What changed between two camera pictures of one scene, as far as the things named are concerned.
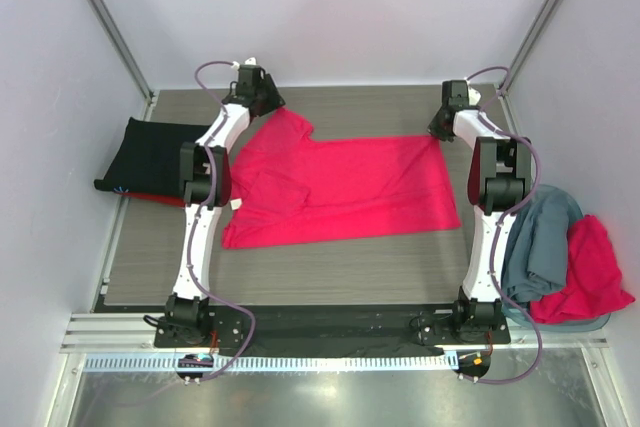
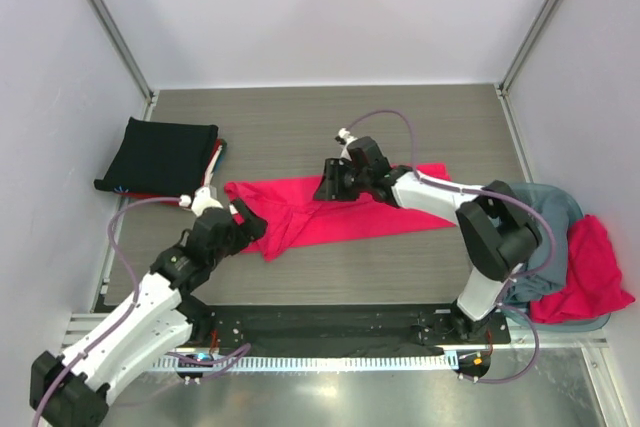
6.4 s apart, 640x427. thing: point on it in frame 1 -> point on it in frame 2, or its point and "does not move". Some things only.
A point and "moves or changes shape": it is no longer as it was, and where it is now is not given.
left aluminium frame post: [97, 3] does not move
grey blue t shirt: [535, 257] does not move
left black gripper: [275, 100] -> [252, 228]
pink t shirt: [295, 189] moves or changes shape
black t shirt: [147, 159] does not move
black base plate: [375, 329] does not move
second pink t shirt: [593, 282] does not move
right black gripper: [435, 131] -> [333, 170]
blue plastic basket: [523, 317] does not move
